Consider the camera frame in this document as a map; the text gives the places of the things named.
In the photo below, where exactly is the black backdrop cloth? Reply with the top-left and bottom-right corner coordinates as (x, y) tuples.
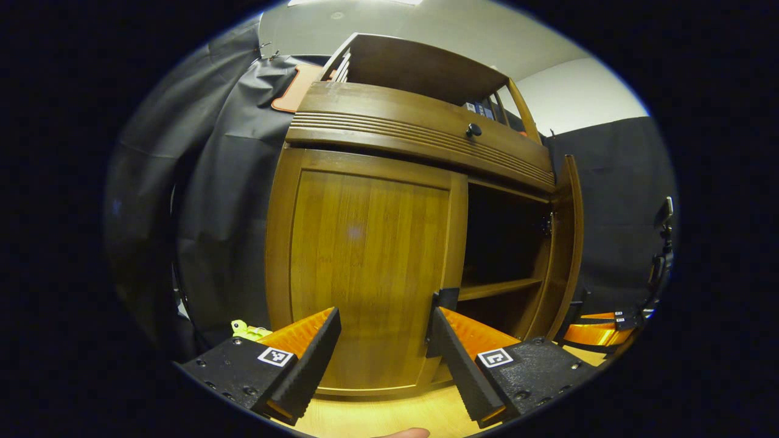
(103, 18), (679, 366)

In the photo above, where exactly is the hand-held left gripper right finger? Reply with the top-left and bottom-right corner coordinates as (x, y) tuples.
(431, 307), (600, 429)

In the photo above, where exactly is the wooden cabinet door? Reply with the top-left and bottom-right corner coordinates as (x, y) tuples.
(526, 155), (585, 341)
(266, 148), (469, 397)

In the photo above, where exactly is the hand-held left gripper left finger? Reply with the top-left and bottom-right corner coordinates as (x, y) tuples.
(176, 307), (341, 426)

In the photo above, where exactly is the green plush frog toy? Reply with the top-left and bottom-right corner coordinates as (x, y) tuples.
(231, 319), (273, 341)

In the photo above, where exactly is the wooden inner shelf board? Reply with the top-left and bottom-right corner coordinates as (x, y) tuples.
(458, 277), (543, 302)

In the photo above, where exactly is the black door handle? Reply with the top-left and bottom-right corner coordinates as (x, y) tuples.
(425, 288), (461, 358)

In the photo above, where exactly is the ceiling light panel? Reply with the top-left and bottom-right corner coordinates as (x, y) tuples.
(287, 0), (424, 7)

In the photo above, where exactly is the wooden double-door shoe cabinet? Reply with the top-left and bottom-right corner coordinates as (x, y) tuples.
(265, 32), (586, 399)

